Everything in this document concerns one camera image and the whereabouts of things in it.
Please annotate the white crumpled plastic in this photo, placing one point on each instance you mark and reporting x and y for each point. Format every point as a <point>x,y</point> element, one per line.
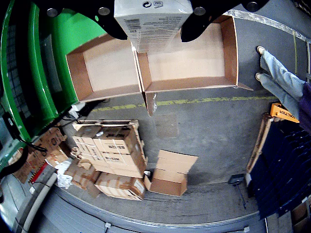
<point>63,174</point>

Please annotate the flat wooden pallet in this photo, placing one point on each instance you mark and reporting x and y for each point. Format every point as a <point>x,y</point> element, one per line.
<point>104,122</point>

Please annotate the open empty cardboard carton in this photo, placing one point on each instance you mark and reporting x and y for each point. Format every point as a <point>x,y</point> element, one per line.
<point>170,174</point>

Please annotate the tall white carton box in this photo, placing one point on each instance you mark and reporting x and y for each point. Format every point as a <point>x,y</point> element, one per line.
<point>150,26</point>

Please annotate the shipping carton BS print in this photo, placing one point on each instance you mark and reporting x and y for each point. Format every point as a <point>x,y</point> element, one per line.
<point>121,150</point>

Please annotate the green metal shelf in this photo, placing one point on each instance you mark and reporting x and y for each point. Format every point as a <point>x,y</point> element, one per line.
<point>32,60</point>

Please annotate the grey cardboard sheet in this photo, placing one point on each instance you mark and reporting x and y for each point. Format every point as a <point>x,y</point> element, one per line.
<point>51,68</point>

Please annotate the grey grid panel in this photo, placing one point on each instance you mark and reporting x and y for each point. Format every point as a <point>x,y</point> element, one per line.
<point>18,72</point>

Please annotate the orange metal part black lettering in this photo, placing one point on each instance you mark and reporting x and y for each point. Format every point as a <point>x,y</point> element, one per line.
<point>284,112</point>

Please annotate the grey metal frame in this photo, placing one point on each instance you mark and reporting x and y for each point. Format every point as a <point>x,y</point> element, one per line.
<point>308,60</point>

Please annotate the brown shipping carton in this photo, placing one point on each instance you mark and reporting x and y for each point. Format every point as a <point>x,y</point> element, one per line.
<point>121,187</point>
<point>80,177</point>
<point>85,143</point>

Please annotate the upright wooden pallet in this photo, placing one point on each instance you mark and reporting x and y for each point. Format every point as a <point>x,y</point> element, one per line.
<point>257,145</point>

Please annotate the black small floor device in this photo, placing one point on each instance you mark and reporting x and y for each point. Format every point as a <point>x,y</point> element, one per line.
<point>236,179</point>

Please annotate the red bar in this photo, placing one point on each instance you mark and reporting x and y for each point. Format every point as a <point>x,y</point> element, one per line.
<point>37,173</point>

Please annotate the dark blue stacked panels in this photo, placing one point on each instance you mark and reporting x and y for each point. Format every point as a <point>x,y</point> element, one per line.
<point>281,170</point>

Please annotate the white shoe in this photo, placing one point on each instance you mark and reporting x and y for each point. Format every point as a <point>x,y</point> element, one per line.
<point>258,76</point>
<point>261,49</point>

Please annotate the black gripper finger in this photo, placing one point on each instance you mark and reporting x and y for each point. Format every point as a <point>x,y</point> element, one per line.
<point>80,7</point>
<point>218,7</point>

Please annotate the blue jeans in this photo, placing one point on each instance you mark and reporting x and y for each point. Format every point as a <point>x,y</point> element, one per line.
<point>279,77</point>

